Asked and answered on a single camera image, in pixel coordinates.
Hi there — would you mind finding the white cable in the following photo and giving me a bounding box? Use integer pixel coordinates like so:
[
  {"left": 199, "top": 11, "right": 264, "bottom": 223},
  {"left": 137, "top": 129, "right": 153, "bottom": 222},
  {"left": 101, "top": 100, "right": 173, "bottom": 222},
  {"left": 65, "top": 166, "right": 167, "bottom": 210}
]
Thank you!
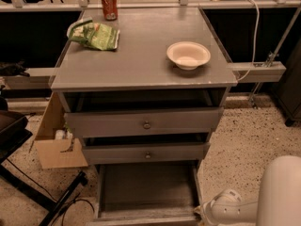
[{"left": 236, "top": 0, "right": 261, "bottom": 82}]

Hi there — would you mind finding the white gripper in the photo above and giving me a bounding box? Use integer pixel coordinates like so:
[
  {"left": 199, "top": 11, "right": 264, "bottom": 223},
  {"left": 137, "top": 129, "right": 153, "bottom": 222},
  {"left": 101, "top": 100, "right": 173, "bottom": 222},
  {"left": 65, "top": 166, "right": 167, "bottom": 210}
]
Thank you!
[{"left": 194, "top": 189, "right": 258, "bottom": 226}]

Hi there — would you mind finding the cardboard box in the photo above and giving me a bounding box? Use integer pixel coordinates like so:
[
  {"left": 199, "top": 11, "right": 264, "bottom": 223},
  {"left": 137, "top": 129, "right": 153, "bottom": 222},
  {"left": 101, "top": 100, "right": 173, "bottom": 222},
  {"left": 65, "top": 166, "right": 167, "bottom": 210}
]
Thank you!
[{"left": 34, "top": 93, "right": 87, "bottom": 169}]

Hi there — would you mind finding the grey top drawer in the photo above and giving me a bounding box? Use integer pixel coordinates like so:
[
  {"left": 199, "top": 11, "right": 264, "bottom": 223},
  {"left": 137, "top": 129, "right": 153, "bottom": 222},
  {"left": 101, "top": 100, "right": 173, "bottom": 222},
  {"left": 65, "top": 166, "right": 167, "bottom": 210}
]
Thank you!
[{"left": 65, "top": 107, "right": 223, "bottom": 138}]

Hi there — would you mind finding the dark cabinet at right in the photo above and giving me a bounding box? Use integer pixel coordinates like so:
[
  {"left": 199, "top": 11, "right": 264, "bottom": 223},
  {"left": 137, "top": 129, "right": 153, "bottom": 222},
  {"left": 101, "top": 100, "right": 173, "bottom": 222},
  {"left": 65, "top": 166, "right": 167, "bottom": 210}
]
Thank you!
[{"left": 272, "top": 39, "right": 301, "bottom": 127}]

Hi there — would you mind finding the grey middle drawer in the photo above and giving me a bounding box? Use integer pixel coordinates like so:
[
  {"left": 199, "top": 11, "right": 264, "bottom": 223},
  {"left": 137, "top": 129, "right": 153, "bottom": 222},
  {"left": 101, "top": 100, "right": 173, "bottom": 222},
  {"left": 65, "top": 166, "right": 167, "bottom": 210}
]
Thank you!
[{"left": 82, "top": 142, "right": 210, "bottom": 165}]

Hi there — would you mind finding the grey drawer cabinet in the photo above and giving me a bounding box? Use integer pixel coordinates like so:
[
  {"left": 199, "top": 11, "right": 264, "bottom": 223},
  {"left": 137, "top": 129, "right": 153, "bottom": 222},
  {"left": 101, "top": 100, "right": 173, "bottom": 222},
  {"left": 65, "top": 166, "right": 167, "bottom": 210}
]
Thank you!
[{"left": 50, "top": 7, "right": 238, "bottom": 174}]

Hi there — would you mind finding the grey bottom drawer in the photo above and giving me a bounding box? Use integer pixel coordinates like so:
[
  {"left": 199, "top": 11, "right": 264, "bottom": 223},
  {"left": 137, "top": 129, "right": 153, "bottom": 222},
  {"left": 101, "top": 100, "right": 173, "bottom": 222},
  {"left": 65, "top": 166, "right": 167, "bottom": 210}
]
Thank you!
[{"left": 86, "top": 161, "right": 201, "bottom": 226}]

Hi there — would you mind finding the metal frame rail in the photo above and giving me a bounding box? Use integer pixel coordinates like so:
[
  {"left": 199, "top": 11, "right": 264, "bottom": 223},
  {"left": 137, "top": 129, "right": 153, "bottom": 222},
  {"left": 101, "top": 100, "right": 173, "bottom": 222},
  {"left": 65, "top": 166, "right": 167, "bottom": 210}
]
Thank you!
[{"left": 0, "top": 61, "right": 286, "bottom": 89}]

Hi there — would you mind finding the black floor cable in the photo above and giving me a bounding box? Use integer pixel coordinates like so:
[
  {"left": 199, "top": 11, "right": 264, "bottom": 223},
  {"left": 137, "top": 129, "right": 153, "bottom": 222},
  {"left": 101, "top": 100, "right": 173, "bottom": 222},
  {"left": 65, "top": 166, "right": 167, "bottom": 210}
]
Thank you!
[{"left": 6, "top": 158, "right": 96, "bottom": 226}]

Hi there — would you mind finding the red soda can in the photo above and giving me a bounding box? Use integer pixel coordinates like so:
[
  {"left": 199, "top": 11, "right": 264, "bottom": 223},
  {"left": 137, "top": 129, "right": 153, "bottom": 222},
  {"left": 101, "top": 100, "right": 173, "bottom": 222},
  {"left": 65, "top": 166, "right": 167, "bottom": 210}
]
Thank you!
[{"left": 102, "top": 0, "right": 118, "bottom": 21}]

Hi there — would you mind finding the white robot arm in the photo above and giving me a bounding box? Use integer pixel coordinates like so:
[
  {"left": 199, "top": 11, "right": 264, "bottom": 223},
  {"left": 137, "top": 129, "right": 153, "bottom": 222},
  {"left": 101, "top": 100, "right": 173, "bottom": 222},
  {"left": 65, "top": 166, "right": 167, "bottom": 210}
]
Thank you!
[{"left": 194, "top": 155, "right": 301, "bottom": 226}]

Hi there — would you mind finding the green chip bag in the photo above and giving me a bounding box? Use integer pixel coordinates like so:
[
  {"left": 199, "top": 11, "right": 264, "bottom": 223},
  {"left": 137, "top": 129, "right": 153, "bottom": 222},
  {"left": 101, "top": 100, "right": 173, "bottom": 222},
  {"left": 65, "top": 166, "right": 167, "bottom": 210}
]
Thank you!
[{"left": 67, "top": 18, "right": 119, "bottom": 51}]

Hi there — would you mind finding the black chair base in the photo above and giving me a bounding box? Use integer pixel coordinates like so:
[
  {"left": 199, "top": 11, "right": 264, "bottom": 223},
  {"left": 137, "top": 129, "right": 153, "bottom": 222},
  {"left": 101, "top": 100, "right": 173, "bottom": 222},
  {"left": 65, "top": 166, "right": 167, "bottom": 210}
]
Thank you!
[{"left": 0, "top": 99, "right": 93, "bottom": 226}]

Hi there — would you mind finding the white paper bowl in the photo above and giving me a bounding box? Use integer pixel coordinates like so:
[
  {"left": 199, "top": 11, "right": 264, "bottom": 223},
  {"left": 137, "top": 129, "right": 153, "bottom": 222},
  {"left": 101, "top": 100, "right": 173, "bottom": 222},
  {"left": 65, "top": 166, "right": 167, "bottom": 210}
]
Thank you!
[{"left": 166, "top": 41, "right": 211, "bottom": 71}]

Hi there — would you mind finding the grey drawer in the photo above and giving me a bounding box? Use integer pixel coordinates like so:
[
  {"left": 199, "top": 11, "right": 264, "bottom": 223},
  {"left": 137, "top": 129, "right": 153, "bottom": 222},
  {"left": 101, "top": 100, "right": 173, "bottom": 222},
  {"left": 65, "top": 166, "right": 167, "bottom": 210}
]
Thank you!
[
  {"left": 65, "top": 107, "right": 223, "bottom": 138},
  {"left": 86, "top": 161, "right": 201, "bottom": 226},
  {"left": 82, "top": 142, "right": 210, "bottom": 165}
]

